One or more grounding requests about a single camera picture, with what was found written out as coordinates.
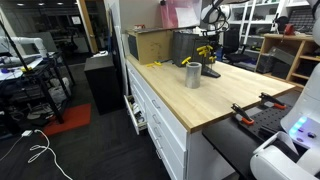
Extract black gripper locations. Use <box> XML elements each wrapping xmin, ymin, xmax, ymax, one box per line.
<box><xmin>203</xmin><ymin>28</ymin><xmax>221</xmax><ymax>48</ymax></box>

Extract black wedge tool stand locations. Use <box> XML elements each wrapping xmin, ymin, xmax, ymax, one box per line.
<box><xmin>200</xmin><ymin>64</ymin><xmax>222</xmax><ymax>79</ymax></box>

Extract silver cylindrical holder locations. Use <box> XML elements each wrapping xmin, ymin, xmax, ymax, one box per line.
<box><xmin>184</xmin><ymin>61</ymin><xmax>203</xmax><ymax>90</ymax></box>

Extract red object on shelf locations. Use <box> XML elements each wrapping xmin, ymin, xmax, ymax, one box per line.
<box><xmin>283</xmin><ymin>23</ymin><xmax>296</xmax><ymax>37</ymax></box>

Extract blue bin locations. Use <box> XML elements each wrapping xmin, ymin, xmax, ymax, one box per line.
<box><xmin>214</xmin><ymin>46</ymin><xmax>224</xmax><ymax>63</ymax></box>

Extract white cloth in bin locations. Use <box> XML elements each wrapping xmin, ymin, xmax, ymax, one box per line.
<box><xmin>192</xmin><ymin>27</ymin><xmax>209</xmax><ymax>35</ymax></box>

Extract black office chair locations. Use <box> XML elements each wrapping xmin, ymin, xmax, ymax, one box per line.
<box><xmin>222</xmin><ymin>29</ymin><xmax>251</xmax><ymax>66</ymax></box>

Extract white paper sheet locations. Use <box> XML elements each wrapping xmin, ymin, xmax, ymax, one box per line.
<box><xmin>175</xmin><ymin>6</ymin><xmax>202</xmax><ymax>28</ymax></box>

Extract white shelving rack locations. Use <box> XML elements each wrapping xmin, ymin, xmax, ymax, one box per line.
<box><xmin>226</xmin><ymin>0</ymin><xmax>316</xmax><ymax>38</ymax></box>

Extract pink plastic sheet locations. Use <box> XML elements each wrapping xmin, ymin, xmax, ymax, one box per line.
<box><xmin>159</xmin><ymin>0</ymin><xmax>203</xmax><ymax>29</ymax></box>

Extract black storage box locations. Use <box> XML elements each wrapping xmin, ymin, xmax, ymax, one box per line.
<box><xmin>256</xmin><ymin>53</ymin><xmax>276</xmax><ymax>74</ymax></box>

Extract brown cardboard box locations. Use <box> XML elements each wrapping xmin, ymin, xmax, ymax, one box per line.
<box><xmin>126</xmin><ymin>27</ymin><xmax>176</xmax><ymax>65</ymax></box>

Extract small yellow tools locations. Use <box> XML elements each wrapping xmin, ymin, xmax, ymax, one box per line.
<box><xmin>146</xmin><ymin>60</ymin><xmax>163</xmax><ymax>68</ymax></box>

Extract grey storage box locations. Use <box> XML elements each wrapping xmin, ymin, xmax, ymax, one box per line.
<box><xmin>268</xmin><ymin>46</ymin><xmax>296</xmax><ymax>66</ymax></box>

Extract black orange bar clamp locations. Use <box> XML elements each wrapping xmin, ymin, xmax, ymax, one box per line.
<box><xmin>258</xmin><ymin>91</ymin><xmax>288</xmax><ymax>110</ymax></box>
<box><xmin>230</xmin><ymin>102</ymin><xmax>256</xmax><ymax>127</ymax></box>

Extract wooden shelf unit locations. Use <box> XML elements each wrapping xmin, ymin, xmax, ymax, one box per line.
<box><xmin>254</xmin><ymin>33</ymin><xmax>320</xmax><ymax>91</ymax></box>

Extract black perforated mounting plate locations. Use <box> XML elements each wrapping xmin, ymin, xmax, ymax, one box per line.
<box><xmin>233</xmin><ymin>96</ymin><xmax>298</xmax><ymax>143</ymax></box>

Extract white drawer cabinet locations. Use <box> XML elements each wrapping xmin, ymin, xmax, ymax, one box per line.
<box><xmin>124</xmin><ymin>59</ymin><xmax>241</xmax><ymax>180</ymax></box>

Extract black robot platform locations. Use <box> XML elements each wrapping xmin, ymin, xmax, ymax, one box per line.
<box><xmin>201</xmin><ymin>89</ymin><xmax>303</xmax><ymax>180</ymax></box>

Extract open white drawer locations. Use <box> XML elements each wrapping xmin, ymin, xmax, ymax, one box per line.
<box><xmin>123</xmin><ymin>94</ymin><xmax>148</xmax><ymax>136</ymax></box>

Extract white item on cabinet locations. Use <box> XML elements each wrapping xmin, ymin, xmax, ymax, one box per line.
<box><xmin>91</xmin><ymin>49</ymin><xmax>109</xmax><ymax>58</ymax></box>

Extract black floor cabinet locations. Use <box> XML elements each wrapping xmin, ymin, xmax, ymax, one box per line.
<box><xmin>83</xmin><ymin>53</ymin><xmax>125</xmax><ymax>116</ymax></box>

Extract red floor mat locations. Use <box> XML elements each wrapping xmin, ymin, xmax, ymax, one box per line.
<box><xmin>41</xmin><ymin>102</ymin><xmax>93</xmax><ymax>137</ymax></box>

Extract black equipment cart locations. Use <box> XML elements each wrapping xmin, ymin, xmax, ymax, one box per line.
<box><xmin>0</xmin><ymin>49</ymin><xmax>76</xmax><ymax>134</ymax></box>

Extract black tripod pole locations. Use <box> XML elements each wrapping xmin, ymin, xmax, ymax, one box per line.
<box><xmin>0</xmin><ymin>19</ymin><xmax>34</xmax><ymax>73</ymax></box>

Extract white power adapter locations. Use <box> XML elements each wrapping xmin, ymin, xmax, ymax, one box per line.
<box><xmin>20</xmin><ymin>129</ymin><xmax>34</xmax><ymax>138</ymax></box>

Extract wooden door frame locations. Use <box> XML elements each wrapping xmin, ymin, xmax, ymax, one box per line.
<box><xmin>77</xmin><ymin>0</ymin><xmax>99</xmax><ymax>54</ymax></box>

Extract white pipe frame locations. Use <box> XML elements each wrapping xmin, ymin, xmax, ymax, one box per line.
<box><xmin>0</xmin><ymin>35</ymin><xmax>49</xmax><ymax>66</ymax></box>

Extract white floor cable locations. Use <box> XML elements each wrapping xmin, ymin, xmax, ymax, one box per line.
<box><xmin>0</xmin><ymin>128</ymin><xmax>74</xmax><ymax>180</ymax></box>

